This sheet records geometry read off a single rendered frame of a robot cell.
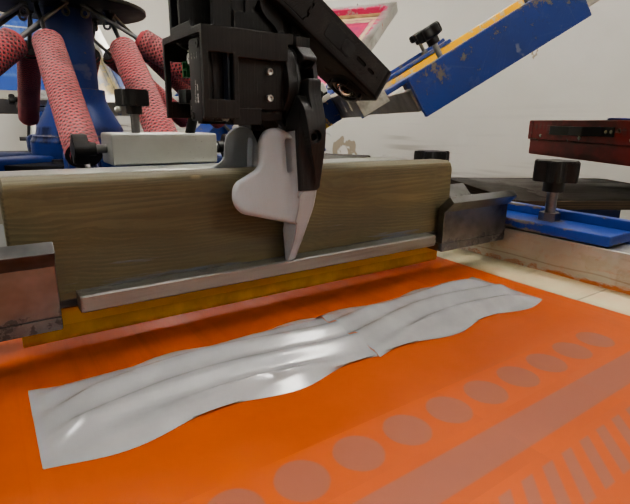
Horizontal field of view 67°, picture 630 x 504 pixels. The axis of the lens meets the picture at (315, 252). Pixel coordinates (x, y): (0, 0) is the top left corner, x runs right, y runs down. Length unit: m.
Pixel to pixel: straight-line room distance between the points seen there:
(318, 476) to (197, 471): 0.05
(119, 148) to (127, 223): 0.28
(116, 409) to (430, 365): 0.17
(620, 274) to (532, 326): 0.13
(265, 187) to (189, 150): 0.30
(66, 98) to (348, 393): 0.67
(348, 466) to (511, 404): 0.10
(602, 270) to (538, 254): 0.06
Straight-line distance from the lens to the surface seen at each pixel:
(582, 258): 0.50
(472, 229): 0.49
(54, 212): 0.30
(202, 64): 0.30
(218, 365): 0.27
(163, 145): 0.60
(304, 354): 0.29
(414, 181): 0.43
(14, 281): 0.30
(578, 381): 0.31
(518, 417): 0.27
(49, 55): 0.92
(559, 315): 0.40
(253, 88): 0.32
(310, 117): 0.32
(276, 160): 0.32
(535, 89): 2.57
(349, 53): 0.36
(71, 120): 0.79
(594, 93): 2.44
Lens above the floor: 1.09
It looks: 15 degrees down
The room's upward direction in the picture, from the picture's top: 1 degrees clockwise
